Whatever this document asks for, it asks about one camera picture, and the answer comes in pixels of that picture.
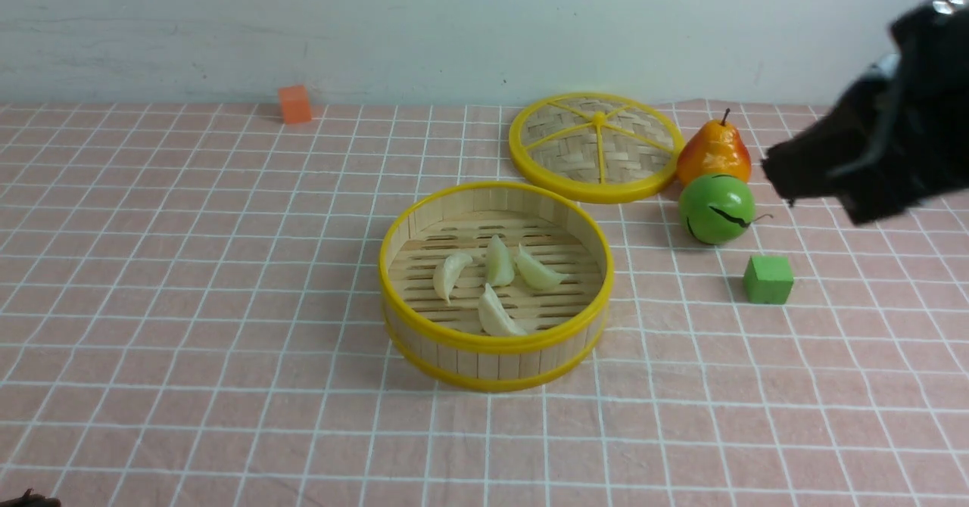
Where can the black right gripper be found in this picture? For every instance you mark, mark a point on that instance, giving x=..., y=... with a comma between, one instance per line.
x=898, y=135

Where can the white dumpling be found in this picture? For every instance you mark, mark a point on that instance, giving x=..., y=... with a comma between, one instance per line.
x=495, y=320
x=446, y=274
x=535, y=274

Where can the greenish dumpling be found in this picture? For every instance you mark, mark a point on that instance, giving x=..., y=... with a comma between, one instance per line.
x=499, y=266

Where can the bamboo steamer tray yellow rim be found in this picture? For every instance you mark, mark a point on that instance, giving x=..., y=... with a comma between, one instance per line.
x=447, y=342

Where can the bamboo steamer lid yellow rim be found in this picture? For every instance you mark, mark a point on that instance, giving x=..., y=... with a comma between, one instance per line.
x=595, y=147

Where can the orange yellow toy pear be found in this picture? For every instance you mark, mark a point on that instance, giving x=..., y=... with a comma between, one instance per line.
x=716, y=149

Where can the green foam cube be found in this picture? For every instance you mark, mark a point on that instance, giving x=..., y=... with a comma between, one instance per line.
x=768, y=279

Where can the green toy apple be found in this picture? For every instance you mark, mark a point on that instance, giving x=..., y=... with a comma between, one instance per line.
x=716, y=209

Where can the orange foam cube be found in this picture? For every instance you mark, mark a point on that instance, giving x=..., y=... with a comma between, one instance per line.
x=295, y=104

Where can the pink checked tablecloth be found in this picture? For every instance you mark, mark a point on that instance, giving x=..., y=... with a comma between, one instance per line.
x=190, y=317

